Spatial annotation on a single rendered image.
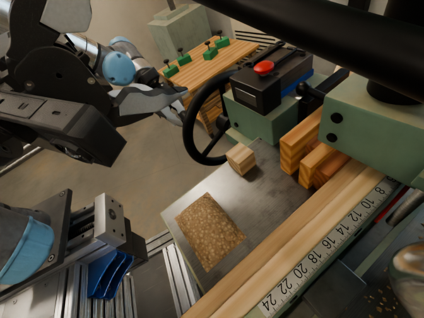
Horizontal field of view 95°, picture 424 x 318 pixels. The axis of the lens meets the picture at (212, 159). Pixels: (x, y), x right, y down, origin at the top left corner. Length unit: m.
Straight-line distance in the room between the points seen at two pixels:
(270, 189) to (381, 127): 0.16
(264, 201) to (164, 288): 0.86
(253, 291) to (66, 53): 0.26
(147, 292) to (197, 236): 0.87
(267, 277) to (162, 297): 0.90
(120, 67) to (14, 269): 0.41
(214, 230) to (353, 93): 0.23
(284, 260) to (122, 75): 0.49
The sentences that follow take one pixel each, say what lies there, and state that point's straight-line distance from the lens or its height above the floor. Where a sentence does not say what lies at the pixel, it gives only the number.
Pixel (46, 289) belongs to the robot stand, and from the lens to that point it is 0.73.
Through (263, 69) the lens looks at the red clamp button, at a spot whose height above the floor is 1.02.
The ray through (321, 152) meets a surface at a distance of 0.29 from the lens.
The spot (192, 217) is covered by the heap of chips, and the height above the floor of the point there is 0.92.
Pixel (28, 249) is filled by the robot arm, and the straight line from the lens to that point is 0.33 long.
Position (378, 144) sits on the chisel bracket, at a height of 1.00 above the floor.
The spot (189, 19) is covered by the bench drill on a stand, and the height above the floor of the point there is 0.65.
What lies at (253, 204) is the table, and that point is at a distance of 0.31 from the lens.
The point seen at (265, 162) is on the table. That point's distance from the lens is 0.35.
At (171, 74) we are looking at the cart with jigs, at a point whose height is 0.54.
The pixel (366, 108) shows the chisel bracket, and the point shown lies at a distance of 0.23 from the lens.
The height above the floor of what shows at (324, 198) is 0.94.
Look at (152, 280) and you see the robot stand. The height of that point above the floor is 0.21.
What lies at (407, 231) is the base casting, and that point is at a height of 0.80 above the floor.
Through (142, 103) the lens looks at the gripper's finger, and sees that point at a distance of 0.24.
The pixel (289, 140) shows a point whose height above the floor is 0.97.
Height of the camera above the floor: 1.18
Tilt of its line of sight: 48 degrees down
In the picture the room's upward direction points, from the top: 25 degrees counter-clockwise
